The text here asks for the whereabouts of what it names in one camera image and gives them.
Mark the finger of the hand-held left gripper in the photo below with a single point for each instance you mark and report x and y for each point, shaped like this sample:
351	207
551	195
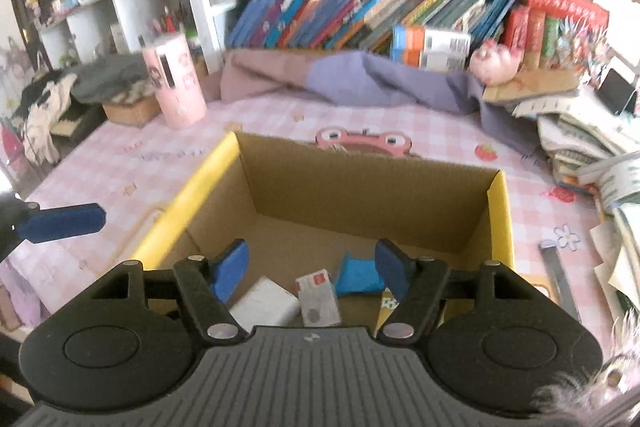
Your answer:
65	219

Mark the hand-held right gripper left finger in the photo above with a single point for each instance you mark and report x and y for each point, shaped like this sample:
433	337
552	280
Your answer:
230	272

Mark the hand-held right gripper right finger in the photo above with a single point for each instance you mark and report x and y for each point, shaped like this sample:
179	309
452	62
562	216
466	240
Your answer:
392	272

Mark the blue packet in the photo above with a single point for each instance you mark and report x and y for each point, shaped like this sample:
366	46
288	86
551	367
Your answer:
357	279

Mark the white cube charger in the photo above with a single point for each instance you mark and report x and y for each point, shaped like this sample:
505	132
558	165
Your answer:
265	302

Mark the small white red box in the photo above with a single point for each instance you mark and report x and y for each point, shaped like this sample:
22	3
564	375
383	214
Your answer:
317	294

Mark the yellow cardboard box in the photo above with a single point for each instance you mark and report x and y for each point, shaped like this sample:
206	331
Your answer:
350	187

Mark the white cloth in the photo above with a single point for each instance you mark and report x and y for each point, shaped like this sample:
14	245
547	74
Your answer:
45	122

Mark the wooden chess board box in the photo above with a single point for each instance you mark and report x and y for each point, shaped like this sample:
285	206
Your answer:
132	112

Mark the grey cloth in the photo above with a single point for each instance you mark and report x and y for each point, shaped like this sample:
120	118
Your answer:
110	79

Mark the pink checked tablecloth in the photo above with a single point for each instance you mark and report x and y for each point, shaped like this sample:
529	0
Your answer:
280	122

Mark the metal ruler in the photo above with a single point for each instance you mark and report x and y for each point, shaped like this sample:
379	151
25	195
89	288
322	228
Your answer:
560	279

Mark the pink cylinder appliance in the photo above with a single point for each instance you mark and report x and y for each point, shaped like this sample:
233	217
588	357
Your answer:
175	87

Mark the purple cloth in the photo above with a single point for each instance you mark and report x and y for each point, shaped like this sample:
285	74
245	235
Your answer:
375	77

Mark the orange blue white box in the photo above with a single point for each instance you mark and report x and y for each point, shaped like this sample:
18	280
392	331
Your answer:
430	38
430	59

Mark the white side shelf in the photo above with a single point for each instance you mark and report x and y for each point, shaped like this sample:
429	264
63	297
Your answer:
130	7

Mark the pile of papers and books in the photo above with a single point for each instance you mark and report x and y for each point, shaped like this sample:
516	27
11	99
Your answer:
575	132

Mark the pink pig plush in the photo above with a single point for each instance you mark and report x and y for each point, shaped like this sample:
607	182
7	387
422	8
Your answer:
492	64

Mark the brown cardboard sheet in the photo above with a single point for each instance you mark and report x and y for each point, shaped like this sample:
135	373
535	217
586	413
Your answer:
540	84

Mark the row of colourful books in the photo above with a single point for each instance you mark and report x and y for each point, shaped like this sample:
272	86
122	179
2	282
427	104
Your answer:
350	12

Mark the thick red book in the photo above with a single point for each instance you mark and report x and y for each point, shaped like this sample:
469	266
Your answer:
535	34
516	27

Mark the thick green book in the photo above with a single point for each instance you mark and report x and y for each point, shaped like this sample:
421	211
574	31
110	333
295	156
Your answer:
552	42

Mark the black phone stand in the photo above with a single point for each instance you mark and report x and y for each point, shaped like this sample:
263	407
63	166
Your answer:
617	92

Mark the colourful paper craft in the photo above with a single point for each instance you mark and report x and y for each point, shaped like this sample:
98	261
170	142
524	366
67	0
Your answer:
585	44

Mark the red dictionary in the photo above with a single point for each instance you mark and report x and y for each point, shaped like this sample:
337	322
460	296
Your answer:
565	4

